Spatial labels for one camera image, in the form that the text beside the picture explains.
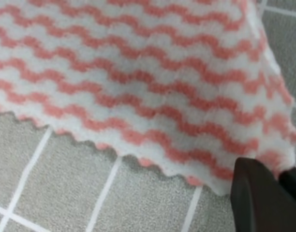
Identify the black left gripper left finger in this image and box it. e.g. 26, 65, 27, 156
230, 158, 296, 232

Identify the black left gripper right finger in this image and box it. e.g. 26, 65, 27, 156
277, 166, 296, 218

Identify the pink white wavy towel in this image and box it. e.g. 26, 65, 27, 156
0, 0, 296, 195

